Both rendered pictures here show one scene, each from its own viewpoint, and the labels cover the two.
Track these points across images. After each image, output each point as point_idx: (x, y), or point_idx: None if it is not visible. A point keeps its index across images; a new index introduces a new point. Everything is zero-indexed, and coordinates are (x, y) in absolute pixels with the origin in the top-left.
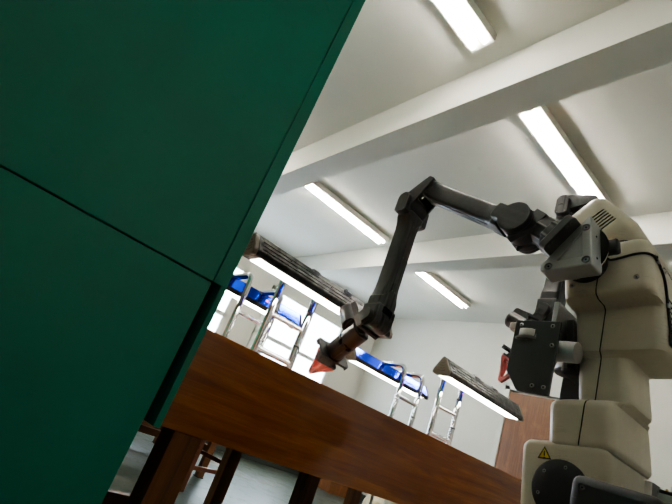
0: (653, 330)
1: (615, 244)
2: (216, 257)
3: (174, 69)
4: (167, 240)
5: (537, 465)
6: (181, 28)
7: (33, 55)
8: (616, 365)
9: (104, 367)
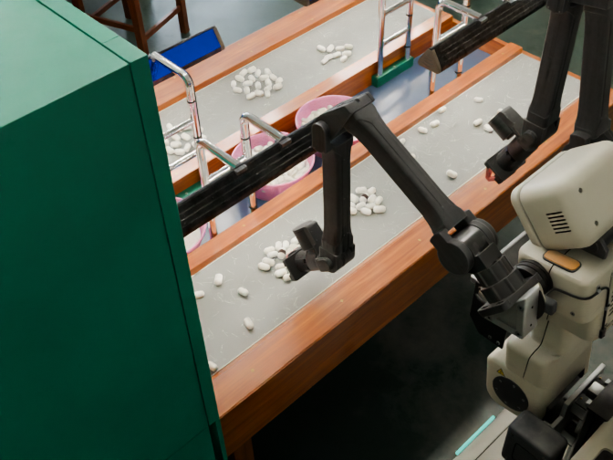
0: (587, 329)
1: (550, 311)
2: (201, 419)
3: (83, 420)
4: (168, 451)
5: (496, 375)
6: (59, 406)
7: None
8: (558, 330)
9: None
